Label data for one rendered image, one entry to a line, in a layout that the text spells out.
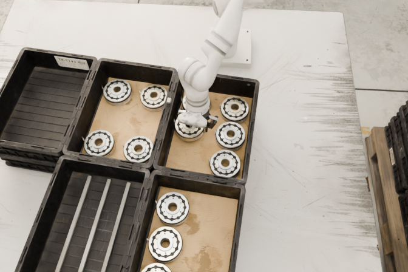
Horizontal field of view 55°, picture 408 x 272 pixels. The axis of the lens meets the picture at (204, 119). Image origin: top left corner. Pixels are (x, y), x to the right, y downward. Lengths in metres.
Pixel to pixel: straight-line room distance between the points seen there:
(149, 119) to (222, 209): 0.42
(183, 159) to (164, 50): 0.62
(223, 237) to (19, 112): 0.88
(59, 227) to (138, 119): 0.45
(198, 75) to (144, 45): 0.80
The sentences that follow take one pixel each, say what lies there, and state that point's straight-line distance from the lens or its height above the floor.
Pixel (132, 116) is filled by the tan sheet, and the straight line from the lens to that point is 1.47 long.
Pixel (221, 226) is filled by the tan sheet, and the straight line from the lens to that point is 1.29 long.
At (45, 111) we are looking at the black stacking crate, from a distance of 1.57.
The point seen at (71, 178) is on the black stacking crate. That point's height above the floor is 0.83.
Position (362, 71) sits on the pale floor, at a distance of 2.78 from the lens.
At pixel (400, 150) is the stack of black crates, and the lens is 2.22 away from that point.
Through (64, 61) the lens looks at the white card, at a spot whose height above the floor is 0.89.
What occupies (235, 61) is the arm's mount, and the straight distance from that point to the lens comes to 1.71.
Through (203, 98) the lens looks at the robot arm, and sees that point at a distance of 1.15.
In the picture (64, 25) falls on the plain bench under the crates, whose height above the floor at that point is 0.70.
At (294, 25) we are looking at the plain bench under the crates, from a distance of 1.93.
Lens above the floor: 2.08
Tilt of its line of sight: 60 degrees down
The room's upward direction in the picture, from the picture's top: 1 degrees counter-clockwise
